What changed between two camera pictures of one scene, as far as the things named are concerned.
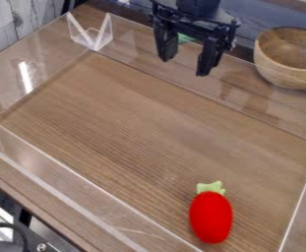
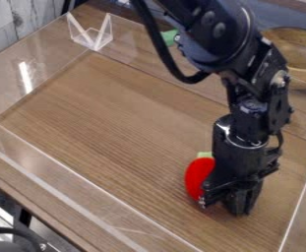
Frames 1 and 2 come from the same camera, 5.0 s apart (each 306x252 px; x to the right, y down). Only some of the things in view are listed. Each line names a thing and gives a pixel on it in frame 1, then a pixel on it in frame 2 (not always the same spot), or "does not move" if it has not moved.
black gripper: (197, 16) to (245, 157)
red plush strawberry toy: (210, 213) to (197, 171)
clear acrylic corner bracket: (91, 37) does not move
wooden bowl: (286, 53) does not move
